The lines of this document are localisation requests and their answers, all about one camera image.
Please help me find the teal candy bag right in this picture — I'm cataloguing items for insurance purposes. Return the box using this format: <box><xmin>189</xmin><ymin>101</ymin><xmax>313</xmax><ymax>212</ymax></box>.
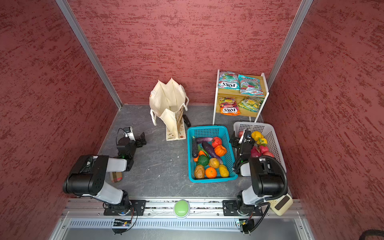
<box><xmin>238</xmin><ymin>75</ymin><xmax>264</xmax><ymax>97</ymax></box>

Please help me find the orange candy bag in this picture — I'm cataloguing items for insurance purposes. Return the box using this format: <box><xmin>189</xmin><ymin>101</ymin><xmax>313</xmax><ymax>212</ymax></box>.
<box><xmin>219</xmin><ymin>97</ymin><xmax>241</xmax><ymax>116</ymax></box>

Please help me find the teal plastic basket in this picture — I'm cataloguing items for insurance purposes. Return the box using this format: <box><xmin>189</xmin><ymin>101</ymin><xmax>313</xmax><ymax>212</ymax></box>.
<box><xmin>187</xmin><ymin>126</ymin><xmax>238</xmax><ymax>183</ymax></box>

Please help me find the white plastic basket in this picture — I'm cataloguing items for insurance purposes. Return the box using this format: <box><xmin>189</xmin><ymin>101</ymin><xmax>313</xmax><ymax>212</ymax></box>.
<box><xmin>233</xmin><ymin>122</ymin><xmax>287</xmax><ymax>171</ymax></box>

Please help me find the purple eggplant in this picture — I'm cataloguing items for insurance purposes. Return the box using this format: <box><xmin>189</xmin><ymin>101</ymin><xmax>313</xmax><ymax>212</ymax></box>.
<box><xmin>202</xmin><ymin>142</ymin><xmax>224</xmax><ymax>165</ymax></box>

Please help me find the teal candy bag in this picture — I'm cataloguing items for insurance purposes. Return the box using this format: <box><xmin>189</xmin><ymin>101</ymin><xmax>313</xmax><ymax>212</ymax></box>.
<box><xmin>218</xmin><ymin>71</ymin><xmax>240</xmax><ymax>91</ymax></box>
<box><xmin>238</xmin><ymin>75</ymin><xmax>264</xmax><ymax>97</ymax></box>

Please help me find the yellow bell pepper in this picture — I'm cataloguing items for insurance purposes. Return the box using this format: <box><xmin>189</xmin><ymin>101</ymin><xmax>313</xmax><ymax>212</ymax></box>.
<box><xmin>251</xmin><ymin>131</ymin><xmax>264</xmax><ymax>142</ymax></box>

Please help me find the red apple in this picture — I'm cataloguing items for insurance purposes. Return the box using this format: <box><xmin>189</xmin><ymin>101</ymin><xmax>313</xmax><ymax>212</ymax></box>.
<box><xmin>262</xmin><ymin>152</ymin><xmax>275</xmax><ymax>158</ymax></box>

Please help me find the cream canvas grocery bag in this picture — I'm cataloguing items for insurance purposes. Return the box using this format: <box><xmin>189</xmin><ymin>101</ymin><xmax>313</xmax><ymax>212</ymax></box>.
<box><xmin>149</xmin><ymin>79</ymin><xmax>190</xmax><ymax>141</ymax></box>

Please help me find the plaid case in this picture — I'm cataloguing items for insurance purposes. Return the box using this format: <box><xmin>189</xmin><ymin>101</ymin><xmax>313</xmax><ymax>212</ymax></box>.
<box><xmin>110</xmin><ymin>172</ymin><xmax>123</xmax><ymax>183</ymax></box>

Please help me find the green push button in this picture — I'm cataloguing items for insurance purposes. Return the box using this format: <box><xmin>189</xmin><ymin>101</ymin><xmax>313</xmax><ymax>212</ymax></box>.
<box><xmin>174</xmin><ymin>200</ymin><xmax>191</xmax><ymax>219</ymax></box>

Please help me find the pink dragon fruit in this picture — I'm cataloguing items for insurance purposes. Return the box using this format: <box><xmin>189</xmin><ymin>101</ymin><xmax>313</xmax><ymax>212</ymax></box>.
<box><xmin>251</xmin><ymin>146</ymin><xmax>262</xmax><ymax>158</ymax></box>

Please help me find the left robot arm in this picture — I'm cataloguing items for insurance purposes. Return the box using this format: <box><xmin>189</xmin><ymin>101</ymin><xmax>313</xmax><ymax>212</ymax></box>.
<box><xmin>63</xmin><ymin>127</ymin><xmax>147</xmax><ymax>208</ymax></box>

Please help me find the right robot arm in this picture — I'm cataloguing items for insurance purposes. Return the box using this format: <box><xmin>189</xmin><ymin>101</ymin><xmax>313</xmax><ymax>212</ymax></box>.
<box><xmin>230</xmin><ymin>129</ymin><xmax>288</xmax><ymax>215</ymax></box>

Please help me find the orange tangerine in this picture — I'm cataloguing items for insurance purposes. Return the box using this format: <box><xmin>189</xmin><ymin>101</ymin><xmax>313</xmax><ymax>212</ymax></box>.
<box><xmin>205</xmin><ymin>167</ymin><xmax>217</xmax><ymax>179</ymax></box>

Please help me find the white wooden shelf rack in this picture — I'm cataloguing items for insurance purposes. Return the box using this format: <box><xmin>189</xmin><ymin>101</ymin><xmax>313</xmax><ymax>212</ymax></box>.
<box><xmin>212</xmin><ymin>69</ymin><xmax>270</xmax><ymax>125</ymax></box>

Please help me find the green yellow candy bag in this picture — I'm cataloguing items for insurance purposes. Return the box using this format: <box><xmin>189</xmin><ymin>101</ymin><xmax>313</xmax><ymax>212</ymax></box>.
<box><xmin>238</xmin><ymin>97</ymin><xmax>264</xmax><ymax>113</ymax></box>

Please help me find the potato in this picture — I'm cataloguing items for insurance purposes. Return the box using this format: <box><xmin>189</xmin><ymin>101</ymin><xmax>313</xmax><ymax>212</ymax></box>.
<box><xmin>194</xmin><ymin>165</ymin><xmax>205</xmax><ymax>180</ymax></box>

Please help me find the cream calculator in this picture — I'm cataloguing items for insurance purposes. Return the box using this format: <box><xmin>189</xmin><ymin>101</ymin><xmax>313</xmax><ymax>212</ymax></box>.
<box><xmin>268</xmin><ymin>194</ymin><xmax>294</xmax><ymax>216</ymax></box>

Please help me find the teal candy bag left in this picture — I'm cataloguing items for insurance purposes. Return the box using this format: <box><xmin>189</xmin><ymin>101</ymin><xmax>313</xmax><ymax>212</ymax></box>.
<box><xmin>218</xmin><ymin>71</ymin><xmax>240</xmax><ymax>91</ymax></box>

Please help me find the yellow corn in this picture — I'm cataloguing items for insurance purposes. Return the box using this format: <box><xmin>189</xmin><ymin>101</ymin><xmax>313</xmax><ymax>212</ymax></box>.
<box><xmin>218</xmin><ymin>165</ymin><xmax>230</xmax><ymax>178</ymax></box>

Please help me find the orange pumpkin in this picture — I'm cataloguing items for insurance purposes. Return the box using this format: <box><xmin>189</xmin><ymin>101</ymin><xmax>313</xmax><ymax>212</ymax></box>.
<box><xmin>214</xmin><ymin>145</ymin><xmax>227</xmax><ymax>158</ymax></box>

